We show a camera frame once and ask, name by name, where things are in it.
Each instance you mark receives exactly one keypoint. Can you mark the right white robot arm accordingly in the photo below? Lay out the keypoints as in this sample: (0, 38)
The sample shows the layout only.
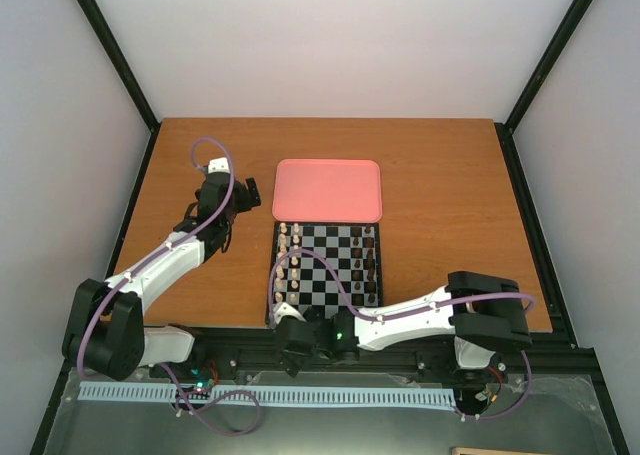
(483, 315)

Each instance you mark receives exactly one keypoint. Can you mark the brown chess pieces back row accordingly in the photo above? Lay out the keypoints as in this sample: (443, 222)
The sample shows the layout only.
(371, 287)

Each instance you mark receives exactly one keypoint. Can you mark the black white chess board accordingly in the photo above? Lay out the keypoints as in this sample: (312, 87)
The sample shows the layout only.
(325, 279)

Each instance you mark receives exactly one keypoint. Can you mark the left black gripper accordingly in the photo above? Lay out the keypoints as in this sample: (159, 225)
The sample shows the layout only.
(247, 203)

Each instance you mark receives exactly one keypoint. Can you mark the clear acrylic sheet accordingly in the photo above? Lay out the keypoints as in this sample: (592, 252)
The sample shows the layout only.
(562, 416)

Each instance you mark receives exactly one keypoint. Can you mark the pink plastic tray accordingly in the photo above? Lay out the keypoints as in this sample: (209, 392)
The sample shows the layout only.
(327, 190)

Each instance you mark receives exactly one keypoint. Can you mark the light blue cable duct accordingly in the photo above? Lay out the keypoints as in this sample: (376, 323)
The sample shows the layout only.
(282, 396)

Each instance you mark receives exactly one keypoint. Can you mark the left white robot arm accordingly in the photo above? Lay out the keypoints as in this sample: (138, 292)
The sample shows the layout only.
(145, 285)

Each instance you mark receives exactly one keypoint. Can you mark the black aluminium frame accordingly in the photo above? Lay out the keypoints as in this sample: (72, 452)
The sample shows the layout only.
(551, 353)

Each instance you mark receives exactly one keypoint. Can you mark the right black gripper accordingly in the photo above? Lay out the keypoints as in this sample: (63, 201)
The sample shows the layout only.
(282, 359)

